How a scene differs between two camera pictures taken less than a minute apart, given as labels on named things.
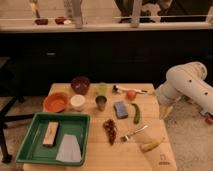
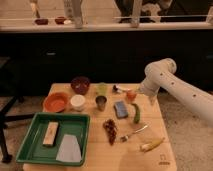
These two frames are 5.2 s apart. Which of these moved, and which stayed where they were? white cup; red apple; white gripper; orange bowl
Moved: white gripper
Stayed: orange bowl; white cup; red apple
